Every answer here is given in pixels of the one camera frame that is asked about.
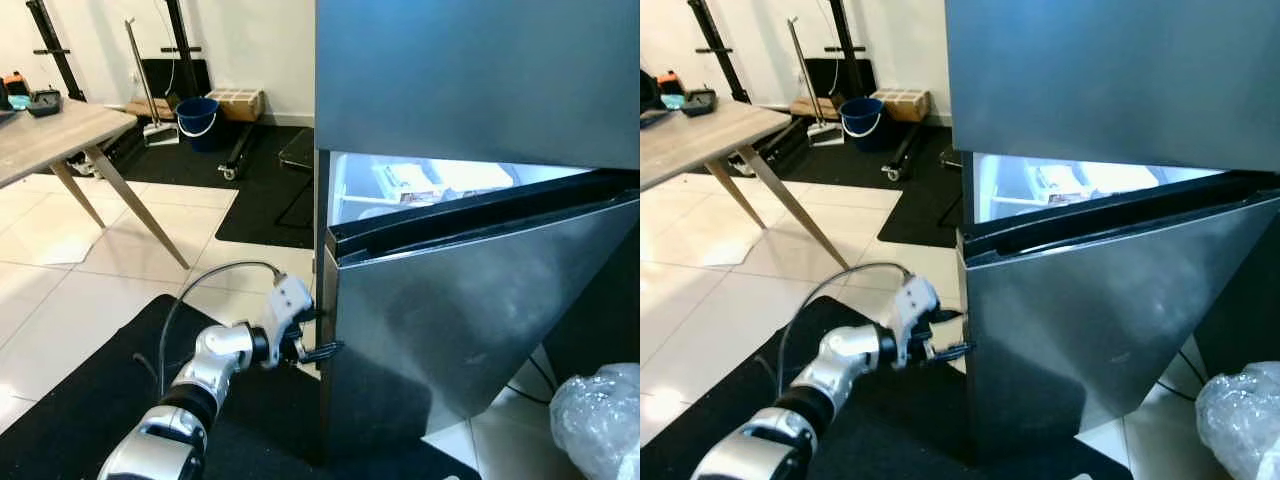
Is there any silver main fridge door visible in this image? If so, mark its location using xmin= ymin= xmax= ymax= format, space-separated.
xmin=953 ymin=188 xmax=1280 ymax=465
xmin=318 ymin=183 xmax=641 ymax=465

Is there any black floor mat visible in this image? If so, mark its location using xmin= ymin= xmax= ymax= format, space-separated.
xmin=214 ymin=183 xmax=317 ymax=250
xmin=95 ymin=120 xmax=317 ymax=187
xmin=760 ymin=120 xmax=951 ymax=187
xmin=876 ymin=183 xmax=951 ymax=250

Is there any wrapped food packet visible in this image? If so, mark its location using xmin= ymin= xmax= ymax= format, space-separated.
xmin=1034 ymin=162 xmax=1103 ymax=207
xmin=372 ymin=161 xmax=447 ymax=207

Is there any blue bucket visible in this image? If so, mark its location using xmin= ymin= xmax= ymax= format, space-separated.
xmin=839 ymin=96 xmax=887 ymax=154
xmin=176 ymin=96 xmax=222 ymax=154

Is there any white paper sheet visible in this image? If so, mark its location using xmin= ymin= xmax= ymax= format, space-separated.
xmin=699 ymin=234 xmax=770 ymax=270
xmin=29 ymin=234 xmax=110 ymax=269

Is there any cardboard box with white patches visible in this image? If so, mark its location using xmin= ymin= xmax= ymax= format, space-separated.
xmin=872 ymin=87 xmax=932 ymax=124
xmin=214 ymin=87 xmax=265 ymax=124

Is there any black rectangular panel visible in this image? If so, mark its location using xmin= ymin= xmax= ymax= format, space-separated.
xmin=804 ymin=57 xmax=877 ymax=102
xmin=139 ymin=57 xmax=214 ymax=102

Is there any black puzzle foam mat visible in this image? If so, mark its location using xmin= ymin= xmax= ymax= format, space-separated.
xmin=543 ymin=222 xmax=641 ymax=393
xmin=1193 ymin=212 xmax=1280 ymax=379

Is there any silver freezer door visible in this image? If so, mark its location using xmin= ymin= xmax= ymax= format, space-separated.
xmin=314 ymin=0 xmax=641 ymax=172
xmin=944 ymin=0 xmax=1280 ymax=174

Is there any wooden table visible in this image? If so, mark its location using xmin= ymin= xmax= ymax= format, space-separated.
xmin=0 ymin=97 xmax=192 ymax=272
xmin=640 ymin=97 xmax=852 ymax=272

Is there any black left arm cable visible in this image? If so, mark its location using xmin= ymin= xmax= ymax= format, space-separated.
xmin=155 ymin=259 xmax=288 ymax=391
xmin=774 ymin=261 xmax=918 ymax=399

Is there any black fridge power cable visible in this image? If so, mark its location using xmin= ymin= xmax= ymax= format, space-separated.
xmin=518 ymin=352 xmax=558 ymax=408
xmin=1178 ymin=338 xmax=1213 ymax=408

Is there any silver handled white dustpan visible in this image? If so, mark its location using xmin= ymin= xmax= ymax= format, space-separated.
xmin=786 ymin=18 xmax=847 ymax=149
xmin=124 ymin=18 xmax=182 ymax=149

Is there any black metal gantry frame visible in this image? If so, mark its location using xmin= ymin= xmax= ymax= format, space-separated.
xmin=687 ymin=0 xmax=923 ymax=183
xmin=25 ymin=0 xmax=253 ymax=183

